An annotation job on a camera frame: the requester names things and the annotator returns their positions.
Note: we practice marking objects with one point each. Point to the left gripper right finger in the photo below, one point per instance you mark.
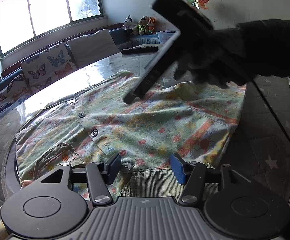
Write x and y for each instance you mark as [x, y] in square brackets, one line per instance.
[192, 176]

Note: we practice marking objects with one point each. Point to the upright butterfly cushion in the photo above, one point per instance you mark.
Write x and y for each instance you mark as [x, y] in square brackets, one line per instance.
[48, 66]

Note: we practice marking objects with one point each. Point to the clear plastic storage box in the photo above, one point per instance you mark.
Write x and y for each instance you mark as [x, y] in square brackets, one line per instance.
[164, 36]

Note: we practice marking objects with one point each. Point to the colourful patterned child shirt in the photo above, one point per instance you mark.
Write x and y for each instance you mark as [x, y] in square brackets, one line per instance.
[196, 121]

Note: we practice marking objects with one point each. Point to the window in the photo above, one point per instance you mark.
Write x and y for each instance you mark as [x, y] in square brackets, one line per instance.
[22, 21]

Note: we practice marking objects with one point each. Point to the right hand black glove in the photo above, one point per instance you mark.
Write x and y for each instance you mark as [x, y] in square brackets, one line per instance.
[240, 54]

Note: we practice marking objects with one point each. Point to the plain beige cushion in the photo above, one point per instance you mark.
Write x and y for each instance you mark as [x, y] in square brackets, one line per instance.
[91, 48]

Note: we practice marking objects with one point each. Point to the brown bear plush toy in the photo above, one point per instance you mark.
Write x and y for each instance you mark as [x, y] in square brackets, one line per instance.
[141, 28]

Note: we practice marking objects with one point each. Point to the lying butterfly cushion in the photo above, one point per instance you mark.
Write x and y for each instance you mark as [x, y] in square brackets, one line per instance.
[13, 95]

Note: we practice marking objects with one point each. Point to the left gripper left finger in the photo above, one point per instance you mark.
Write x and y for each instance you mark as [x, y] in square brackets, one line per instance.
[99, 175]

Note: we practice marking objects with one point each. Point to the orange plush toy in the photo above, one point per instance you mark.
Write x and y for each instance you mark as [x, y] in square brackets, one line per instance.
[151, 26]

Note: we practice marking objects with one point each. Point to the black white plush toy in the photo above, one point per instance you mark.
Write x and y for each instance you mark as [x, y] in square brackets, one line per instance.
[128, 25]

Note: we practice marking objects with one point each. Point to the blue sofa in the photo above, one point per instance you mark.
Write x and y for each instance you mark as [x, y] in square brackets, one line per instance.
[118, 35]

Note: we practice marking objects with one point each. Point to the colourful paper pinwheel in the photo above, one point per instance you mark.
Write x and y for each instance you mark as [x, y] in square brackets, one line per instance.
[199, 4]

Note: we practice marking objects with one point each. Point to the black remote control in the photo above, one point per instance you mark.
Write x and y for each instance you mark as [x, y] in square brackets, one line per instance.
[140, 50]

